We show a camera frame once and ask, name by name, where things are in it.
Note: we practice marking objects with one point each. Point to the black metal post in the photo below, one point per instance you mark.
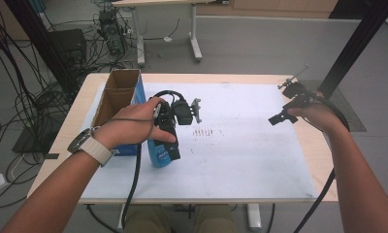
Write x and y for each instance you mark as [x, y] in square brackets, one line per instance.
[37, 32]
[360, 39]

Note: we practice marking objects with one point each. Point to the light wooden table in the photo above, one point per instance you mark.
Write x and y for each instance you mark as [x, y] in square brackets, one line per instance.
[214, 77]

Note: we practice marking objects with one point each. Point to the person's left leg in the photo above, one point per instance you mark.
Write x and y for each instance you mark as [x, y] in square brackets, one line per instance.
[148, 220]

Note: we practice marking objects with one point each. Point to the person's left hand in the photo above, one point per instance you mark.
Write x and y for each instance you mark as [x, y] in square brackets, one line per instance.
[127, 127]

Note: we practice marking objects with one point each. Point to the person's right leg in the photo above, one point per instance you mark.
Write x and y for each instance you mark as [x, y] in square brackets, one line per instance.
[214, 220]

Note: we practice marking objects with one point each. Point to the white-legged background desk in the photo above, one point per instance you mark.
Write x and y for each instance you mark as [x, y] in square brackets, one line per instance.
[195, 39]

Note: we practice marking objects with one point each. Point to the black box on floor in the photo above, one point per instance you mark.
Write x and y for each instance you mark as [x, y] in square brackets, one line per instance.
[67, 45]

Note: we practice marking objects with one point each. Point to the person's leg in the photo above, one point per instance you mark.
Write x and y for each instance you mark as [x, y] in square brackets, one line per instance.
[214, 220]
[148, 220]

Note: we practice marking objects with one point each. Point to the grey computer tower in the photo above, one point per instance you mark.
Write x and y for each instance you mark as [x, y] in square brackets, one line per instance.
[113, 32]

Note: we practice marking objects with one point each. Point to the blue plastic bottle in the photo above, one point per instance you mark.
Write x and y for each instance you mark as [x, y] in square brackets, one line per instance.
[158, 157]

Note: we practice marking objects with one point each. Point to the white table mat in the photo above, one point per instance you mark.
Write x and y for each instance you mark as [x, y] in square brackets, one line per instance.
[234, 161]

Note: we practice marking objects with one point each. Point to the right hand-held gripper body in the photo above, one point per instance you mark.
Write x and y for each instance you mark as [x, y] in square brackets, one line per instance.
[298, 93]

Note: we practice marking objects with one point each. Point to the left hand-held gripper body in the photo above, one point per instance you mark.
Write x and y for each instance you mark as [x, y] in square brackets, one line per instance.
[182, 113]

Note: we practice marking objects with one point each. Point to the person's right hand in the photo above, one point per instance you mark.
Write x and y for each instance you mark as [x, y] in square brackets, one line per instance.
[321, 116]

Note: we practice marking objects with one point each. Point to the blue cardboard box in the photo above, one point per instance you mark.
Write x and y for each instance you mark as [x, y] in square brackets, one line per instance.
[121, 87]

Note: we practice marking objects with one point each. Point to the white scrap on floor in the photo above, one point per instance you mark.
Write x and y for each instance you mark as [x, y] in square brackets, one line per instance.
[168, 39]

